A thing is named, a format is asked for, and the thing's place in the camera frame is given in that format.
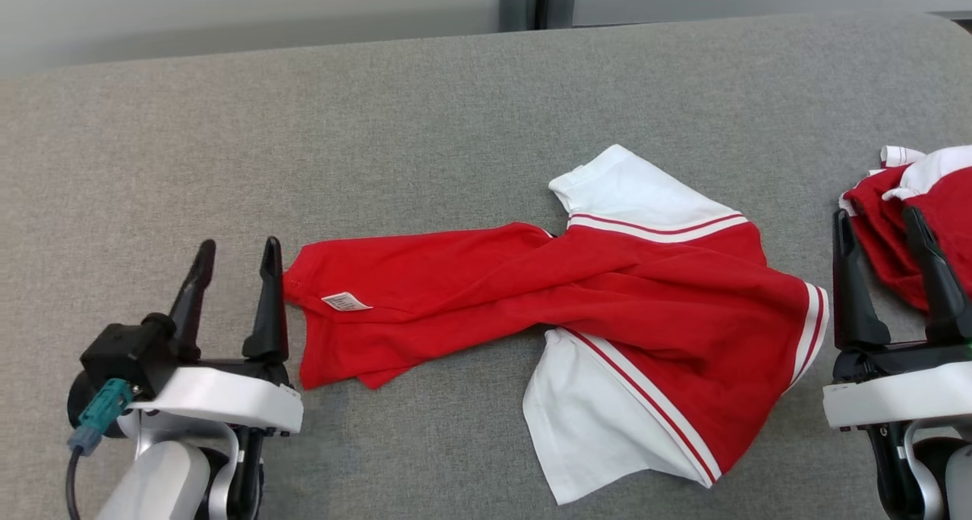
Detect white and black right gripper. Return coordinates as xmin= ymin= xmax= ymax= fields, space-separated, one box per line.
xmin=823 ymin=206 xmax=972 ymax=520

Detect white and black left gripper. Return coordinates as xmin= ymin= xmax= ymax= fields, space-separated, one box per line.
xmin=129 ymin=237 xmax=305 ymax=520

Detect red shorts with white trim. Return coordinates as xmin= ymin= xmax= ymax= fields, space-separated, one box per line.
xmin=838 ymin=145 xmax=972 ymax=312

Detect grey partition post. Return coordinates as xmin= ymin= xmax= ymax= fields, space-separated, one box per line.
xmin=499 ymin=0 xmax=578 ymax=31

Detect teal connector with black cable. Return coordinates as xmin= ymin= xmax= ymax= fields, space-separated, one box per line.
xmin=65 ymin=378 xmax=134 ymax=520

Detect red and white basketball jersey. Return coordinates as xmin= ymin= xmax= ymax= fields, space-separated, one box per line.
xmin=282 ymin=144 xmax=830 ymax=506

